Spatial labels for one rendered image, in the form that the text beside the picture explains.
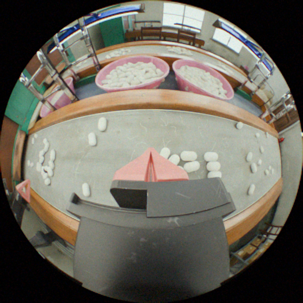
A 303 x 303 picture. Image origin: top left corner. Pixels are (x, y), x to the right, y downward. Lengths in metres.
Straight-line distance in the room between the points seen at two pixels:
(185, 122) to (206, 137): 0.06
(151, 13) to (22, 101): 4.86
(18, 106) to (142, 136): 0.86
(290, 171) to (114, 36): 6.17
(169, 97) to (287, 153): 4.38
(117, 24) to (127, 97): 2.69
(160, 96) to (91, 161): 0.22
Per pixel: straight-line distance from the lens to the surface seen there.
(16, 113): 0.84
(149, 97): 0.24
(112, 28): 2.90
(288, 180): 4.43
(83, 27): 0.53
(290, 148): 4.44
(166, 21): 5.03
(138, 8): 0.60
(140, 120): 0.23
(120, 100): 0.25
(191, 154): 0.20
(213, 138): 0.27
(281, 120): 4.64
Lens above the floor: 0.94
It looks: 77 degrees down
